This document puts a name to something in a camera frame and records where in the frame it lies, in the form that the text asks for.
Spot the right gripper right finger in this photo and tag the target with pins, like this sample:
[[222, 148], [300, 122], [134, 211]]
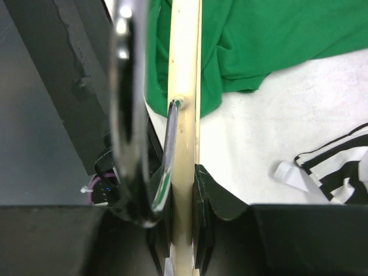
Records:
[[217, 225]]

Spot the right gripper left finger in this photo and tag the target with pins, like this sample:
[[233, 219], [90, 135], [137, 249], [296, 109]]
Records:
[[159, 238]]

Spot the cream yellow hanger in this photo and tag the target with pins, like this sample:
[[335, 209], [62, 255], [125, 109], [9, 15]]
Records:
[[127, 80]]

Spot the green tank top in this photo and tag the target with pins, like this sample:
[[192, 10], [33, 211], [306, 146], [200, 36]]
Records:
[[244, 41]]

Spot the striped black white tank top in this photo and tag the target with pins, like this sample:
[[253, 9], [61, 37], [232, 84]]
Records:
[[336, 170]]

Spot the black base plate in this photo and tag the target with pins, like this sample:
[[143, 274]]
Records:
[[68, 42]]

